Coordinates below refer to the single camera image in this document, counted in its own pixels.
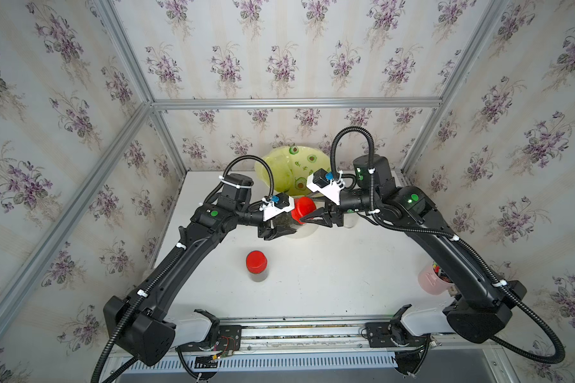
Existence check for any red-lid tea jar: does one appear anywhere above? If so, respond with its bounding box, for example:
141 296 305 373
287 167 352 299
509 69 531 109
273 196 317 234
343 212 360 228
246 251 268 282

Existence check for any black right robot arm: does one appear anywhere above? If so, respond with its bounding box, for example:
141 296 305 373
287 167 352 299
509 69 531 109
302 126 565 365

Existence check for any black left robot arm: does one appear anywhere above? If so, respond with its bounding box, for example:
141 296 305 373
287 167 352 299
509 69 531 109
91 155 290 382

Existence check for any white trash bin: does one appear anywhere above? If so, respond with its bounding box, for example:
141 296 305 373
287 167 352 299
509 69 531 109
287 223 319 239

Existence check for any pink plastic cup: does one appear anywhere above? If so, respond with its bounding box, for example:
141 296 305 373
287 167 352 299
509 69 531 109
418 262 454 295

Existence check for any coloured markers bundle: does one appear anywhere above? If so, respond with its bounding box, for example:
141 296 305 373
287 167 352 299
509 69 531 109
432 263 453 284

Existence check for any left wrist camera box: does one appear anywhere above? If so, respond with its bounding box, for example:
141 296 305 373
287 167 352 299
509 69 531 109
260 193 295 222

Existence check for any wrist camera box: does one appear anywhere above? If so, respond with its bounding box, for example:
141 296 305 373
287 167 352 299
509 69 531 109
260 193 295 222
307 169 345 205

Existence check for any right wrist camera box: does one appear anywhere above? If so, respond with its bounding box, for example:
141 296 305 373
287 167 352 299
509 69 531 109
307 169 345 205

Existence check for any aluminium rail frame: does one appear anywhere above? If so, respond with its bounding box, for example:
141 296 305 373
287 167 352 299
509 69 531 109
100 315 502 357

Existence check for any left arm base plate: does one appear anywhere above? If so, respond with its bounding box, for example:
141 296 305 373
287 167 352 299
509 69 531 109
175 325 243 356

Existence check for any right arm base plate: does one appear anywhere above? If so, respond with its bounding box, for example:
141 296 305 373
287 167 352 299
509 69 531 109
361 322 426 348

